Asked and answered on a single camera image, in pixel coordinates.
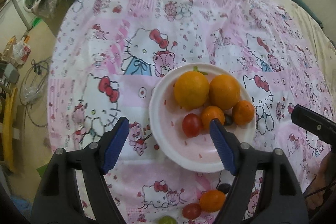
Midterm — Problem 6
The red white plastic bag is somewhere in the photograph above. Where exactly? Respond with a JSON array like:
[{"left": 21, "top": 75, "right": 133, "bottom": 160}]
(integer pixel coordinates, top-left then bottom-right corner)
[{"left": 13, "top": 37, "right": 31, "bottom": 65}]

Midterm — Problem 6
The red cherry tomato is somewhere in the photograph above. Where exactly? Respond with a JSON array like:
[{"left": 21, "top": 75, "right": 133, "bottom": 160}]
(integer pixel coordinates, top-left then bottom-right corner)
[
  {"left": 182, "top": 113, "right": 203, "bottom": 138},
  {"left": 182, "top": 203, "right": 202, "bottom": 220}
]

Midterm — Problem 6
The dark grape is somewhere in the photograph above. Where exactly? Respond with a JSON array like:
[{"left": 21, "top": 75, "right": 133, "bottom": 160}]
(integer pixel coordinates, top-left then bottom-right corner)
[
  {"left": 217, "top": 183, "right": 231, "bottom": 194},
  {"left": 224, "top": 113, "right": 234, "bottom": 126}
]

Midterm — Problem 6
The coiled hose on floor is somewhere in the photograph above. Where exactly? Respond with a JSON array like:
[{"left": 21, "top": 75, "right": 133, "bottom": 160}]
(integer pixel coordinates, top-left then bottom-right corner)
[{"left": 19, "top": 58, "right": 52, "bottom": 127}]

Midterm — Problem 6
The small tangerine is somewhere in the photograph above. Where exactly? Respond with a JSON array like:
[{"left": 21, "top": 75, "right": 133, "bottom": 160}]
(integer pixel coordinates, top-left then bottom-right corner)
[
  {"left": 199, "top": 190, "right": 226, "bottom": 213},
  {"left": 201, "top": 106, "right": 225, "bottom": 131},
  {"left": 232, "top": 100, "right": 255, "bottom": 126}
]

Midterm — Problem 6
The large orange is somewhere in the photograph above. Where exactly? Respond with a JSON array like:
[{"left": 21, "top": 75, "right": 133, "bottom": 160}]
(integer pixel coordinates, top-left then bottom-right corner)
[
  {"left": 209, "top": 75, "right": 240, "bottom": 111},
  {"left": 174, "top": 71, "right": 210, "bottom": 110}
]

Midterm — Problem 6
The green floor mat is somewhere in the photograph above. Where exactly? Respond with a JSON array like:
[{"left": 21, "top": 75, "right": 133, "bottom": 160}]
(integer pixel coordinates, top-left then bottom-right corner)
[{"left": 37, "top": 164, "right": 49, "bottom": 178}]

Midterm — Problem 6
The pink Hello Kitty bedsheet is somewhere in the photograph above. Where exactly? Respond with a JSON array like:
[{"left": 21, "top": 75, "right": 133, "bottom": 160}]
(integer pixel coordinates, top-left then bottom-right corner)
[{"left": 48, "top": 0, "right": 335, "bottom": 223}]

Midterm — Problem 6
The white pink strawberry plate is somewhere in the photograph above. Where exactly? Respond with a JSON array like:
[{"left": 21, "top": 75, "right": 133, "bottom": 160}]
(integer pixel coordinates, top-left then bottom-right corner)
[{"left": 148, "top": 63, "right": 257, "bottom": 173}]

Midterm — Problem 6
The yellow wooden rack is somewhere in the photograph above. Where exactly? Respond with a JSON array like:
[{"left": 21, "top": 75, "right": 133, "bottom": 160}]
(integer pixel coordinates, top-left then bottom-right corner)
[{"left": 2, "top": 87, "right": 18, "bottom": 173}]

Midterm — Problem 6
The green grape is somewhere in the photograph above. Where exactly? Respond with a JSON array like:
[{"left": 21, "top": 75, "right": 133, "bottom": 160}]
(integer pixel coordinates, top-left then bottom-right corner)
[{"left": 157, "top": 215, "right": 177, "bottom": 224}]

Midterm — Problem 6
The white washing machine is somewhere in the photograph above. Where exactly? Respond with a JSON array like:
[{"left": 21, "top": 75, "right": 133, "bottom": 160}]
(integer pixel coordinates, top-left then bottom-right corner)
[{"left": 12, "top": 0, "right": 37, "bottom": 30}]

